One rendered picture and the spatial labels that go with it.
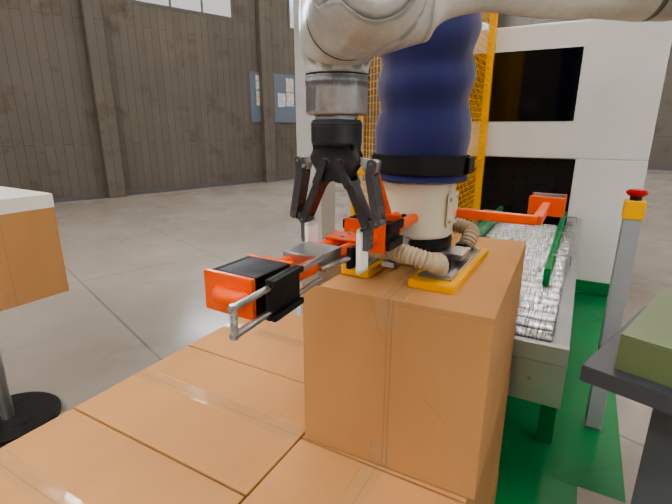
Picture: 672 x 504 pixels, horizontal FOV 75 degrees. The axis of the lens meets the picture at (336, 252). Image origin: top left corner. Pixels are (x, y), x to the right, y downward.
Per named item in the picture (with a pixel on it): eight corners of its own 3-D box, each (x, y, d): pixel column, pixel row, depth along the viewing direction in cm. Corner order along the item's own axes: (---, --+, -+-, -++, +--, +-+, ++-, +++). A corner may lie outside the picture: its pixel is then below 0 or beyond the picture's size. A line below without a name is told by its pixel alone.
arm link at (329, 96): (325, 80, 68) (325, 120, 70) (292, 74, 61) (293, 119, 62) (379, 77, 64) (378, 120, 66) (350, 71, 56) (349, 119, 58)
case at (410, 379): (392, 336, 157) (396, 227, 146) (511, 363, 139) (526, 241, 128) (304, 437, 106) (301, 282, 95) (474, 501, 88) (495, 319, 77)
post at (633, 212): (583, 418, 198) (624, 198, 170) (601, 423, 195) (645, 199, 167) (583, 427, 192) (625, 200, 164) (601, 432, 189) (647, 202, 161)
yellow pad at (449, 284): (450, 250, 121) (452, 232, 119) (488, 255, 116) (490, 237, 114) (406, 287, 92) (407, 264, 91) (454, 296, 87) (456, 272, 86)
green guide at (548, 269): (561, 221, 338) (562, 210, 336) (576, 223, 333) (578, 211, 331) (541, 285, 204) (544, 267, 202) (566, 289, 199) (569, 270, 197)
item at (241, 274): (250, 287, 61) (249, 253, 59) (294, 298, 57) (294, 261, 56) (205, 308, 54) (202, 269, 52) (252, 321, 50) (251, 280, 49)
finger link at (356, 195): (344, 160, 67) (351, 156, 66) (372, 228, 68) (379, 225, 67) (331, 162, 64) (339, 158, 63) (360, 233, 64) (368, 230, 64)
